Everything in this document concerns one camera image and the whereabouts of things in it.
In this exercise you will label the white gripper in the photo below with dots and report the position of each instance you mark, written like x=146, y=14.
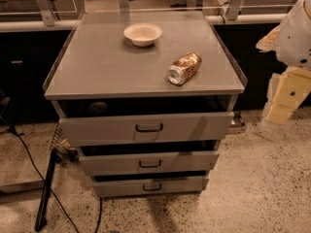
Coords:
x=295, y=38

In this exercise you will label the grey drawer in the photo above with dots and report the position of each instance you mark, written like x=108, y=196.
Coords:
x=148, y=158
x=146, y=120
x=150, y=184

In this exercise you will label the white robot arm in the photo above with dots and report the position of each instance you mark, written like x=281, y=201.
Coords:
x=291, y=41

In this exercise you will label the grey drawer cabinet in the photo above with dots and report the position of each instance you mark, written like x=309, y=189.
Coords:
x=100, y=63

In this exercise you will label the dark round object in drawer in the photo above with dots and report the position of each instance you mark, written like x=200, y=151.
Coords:
x=97, y=109

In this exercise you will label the metal floor plate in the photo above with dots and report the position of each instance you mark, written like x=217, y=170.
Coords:
x=237, y=125

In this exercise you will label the gold soda can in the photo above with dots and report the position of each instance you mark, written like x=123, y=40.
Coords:
x=184, y=68

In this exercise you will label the white bowl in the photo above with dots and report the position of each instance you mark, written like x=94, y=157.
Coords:
x=142, y=34

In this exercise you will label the metal railing barrier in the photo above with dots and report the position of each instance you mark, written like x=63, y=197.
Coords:
x=69, y=13

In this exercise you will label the black bar on floor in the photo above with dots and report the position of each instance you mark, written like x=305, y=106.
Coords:
x=41, y=215

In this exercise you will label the small wire shopping cart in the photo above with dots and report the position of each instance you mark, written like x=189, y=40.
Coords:
x=61, y=145

